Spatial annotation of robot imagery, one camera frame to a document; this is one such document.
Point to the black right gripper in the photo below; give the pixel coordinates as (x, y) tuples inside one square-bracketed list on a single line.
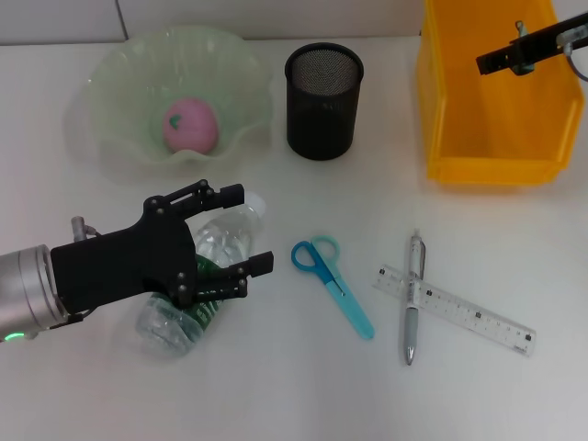
[(542, 43)]

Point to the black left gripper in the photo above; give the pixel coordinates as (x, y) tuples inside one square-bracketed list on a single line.
[(124, 266)]

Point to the clear green-label water bottle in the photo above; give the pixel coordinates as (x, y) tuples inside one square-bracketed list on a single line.
[(225, 239)]

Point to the pink peach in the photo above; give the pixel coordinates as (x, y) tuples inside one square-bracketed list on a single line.
[(193, 124)]

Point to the blue scissors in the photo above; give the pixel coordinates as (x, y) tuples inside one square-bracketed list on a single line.
[(342, 294)]

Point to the black mesh pen cup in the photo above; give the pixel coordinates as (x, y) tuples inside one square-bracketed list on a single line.
[(321, 115)]

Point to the green wavy glass plate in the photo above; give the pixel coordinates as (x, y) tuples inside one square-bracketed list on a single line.
[(138, 69)]

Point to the grey retractable pen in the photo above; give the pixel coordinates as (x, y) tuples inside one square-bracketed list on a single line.
[(412, 321)]

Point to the transparent plastic ruler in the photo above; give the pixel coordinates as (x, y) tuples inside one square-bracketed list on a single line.
[(478, 317)]

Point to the yellow plastic storage bin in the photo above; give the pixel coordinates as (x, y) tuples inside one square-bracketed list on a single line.
[(505, 128)]

